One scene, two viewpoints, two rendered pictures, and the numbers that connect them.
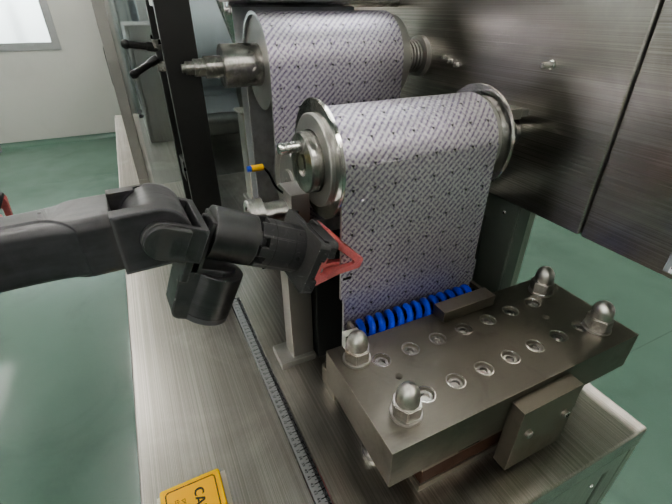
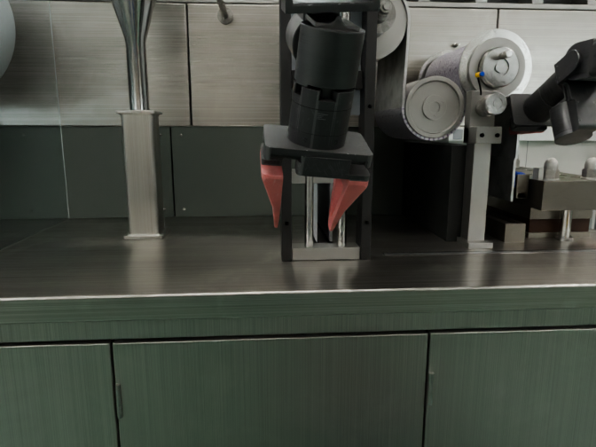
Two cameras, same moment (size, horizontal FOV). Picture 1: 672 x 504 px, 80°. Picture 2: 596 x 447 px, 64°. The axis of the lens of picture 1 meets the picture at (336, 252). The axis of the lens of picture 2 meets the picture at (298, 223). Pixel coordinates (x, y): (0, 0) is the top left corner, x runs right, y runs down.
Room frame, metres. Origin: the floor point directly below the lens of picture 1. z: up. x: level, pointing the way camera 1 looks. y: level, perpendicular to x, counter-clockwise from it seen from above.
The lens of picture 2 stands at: (0.49, 1.09, 1.13)
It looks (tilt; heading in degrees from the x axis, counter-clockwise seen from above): 11 degrees down; 292
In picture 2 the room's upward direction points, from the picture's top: straight up
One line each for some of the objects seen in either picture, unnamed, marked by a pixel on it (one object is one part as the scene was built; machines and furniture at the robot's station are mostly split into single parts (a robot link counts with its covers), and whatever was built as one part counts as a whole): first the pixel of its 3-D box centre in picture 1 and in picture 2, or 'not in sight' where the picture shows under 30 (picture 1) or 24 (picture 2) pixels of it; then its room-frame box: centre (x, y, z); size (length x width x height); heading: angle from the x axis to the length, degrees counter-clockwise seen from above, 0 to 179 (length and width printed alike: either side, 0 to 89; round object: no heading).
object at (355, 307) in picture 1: (411, 301); (487, 175); (0.49, -0.12, 1.03); 0.23 x 0.01 x 0.09; 116
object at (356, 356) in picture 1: (357, 345); (551, 168); (0.37, -0.03, 1.05); 0.04 x 0.04 x 0.04
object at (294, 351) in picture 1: (287, 283); (480, 170); (0.51, 0.07, 1.05); 0.06 x 0.05 x 0.31; 116
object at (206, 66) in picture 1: (201, 67); (382, 10); (0.68, 0.21, 1.33); 0.06 x 0.03 x 0.03; 116
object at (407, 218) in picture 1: (418, 221); (493, 114); (0.49, -0.11, 1.17); 0.23 x 0.01 x 0.18; 116
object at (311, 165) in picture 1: (308, 161); (498, 67); (0.49, 0.03, 1.25); 0.07 x 0.02 x 0.07; 26
